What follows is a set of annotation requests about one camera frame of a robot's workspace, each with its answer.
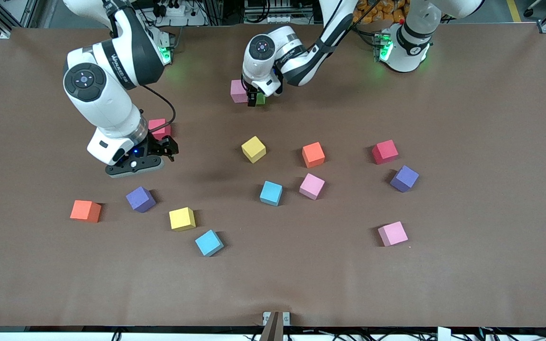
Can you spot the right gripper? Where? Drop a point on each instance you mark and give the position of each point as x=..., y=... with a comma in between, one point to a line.
x=157, y=145

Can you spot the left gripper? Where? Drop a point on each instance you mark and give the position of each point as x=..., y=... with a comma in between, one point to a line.
x=253, y=97

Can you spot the green foam cube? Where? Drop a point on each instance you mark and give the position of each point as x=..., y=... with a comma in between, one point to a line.
x=261, y=99

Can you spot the pink foam cube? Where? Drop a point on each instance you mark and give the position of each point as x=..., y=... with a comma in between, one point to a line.
x=392, y=233
x=237, y=92
x=312, y=186

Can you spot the yellow foam cube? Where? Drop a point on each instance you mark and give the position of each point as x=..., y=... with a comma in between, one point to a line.
x=182, y=219
x=253, y=149

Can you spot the orange foam cube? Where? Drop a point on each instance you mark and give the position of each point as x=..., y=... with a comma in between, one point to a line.
x=313, y=154
x=86, y=210

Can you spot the blue foam cube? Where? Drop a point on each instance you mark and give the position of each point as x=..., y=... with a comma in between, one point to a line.
x=271, y=193
x=209, y=243

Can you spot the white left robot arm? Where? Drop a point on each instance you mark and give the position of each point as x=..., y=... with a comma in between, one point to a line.
x=277, y=47

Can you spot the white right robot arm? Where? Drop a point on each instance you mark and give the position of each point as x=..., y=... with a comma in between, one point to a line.
x=107, y=104

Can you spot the red foam cube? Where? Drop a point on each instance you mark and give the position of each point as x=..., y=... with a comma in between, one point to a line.
x=385, y=151
x=157, y=125

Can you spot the purple foam cube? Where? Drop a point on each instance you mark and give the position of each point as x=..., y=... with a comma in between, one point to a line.
x=140, y=199
x=404, y=178

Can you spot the metal equipment rack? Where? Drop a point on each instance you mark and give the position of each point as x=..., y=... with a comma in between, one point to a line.
x=268, y=9

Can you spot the white power strip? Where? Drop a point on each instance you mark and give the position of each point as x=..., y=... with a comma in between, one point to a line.
x=176, y=7

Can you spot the bag of orange items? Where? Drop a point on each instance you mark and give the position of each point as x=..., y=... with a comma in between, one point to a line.
x=382, y=12

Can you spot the brown paper table cover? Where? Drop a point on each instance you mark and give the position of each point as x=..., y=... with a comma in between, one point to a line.
x=443, y=284

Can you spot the small metal bracket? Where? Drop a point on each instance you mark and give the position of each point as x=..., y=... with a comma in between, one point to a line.
x=286, y=318

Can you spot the grey camera support post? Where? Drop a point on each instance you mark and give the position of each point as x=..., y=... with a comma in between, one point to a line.
x=273, y=331

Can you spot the white table edge rail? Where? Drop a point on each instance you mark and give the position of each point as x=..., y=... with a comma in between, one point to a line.
x=40, y=337

